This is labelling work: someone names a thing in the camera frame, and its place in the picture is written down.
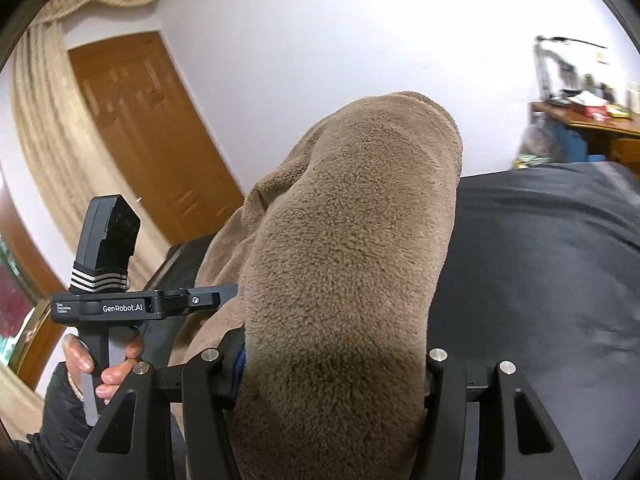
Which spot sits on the clear glass tank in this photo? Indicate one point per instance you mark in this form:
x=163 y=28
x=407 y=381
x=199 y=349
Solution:
x=550 y=70

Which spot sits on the framed floral picture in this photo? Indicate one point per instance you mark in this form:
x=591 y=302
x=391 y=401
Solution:
x=15 y=305

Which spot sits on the wooden desk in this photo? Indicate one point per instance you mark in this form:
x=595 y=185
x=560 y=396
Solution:
x=600 y=127

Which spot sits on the beige curtain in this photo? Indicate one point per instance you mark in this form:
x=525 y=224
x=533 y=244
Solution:
x=55 y=125

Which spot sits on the person's left forearm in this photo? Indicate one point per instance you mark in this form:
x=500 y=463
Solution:
x=50 y=435

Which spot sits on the blue bag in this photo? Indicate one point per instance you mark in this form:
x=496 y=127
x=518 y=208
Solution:
x=574 y=142

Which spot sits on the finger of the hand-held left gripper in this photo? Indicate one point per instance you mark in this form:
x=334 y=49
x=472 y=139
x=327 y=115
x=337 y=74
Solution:
x=200 y=300

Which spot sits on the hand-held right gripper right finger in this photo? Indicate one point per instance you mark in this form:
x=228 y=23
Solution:
x=440 y=390

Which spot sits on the red box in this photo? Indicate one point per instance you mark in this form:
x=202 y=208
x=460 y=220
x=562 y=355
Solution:
x=590 y=108

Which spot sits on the wooden door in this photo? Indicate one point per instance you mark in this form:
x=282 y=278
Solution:
x=150 y=125

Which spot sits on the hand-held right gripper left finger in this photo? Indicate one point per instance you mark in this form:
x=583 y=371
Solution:
x=239 y=367

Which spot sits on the person's left hand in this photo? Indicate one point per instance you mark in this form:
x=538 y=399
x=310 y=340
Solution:
x=117 y=372

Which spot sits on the grey plastic bag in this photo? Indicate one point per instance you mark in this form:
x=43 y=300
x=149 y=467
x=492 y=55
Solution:
x=537 y=137

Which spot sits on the brown fleece sweater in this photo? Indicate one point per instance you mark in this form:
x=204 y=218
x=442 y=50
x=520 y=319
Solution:
x=340 y=260

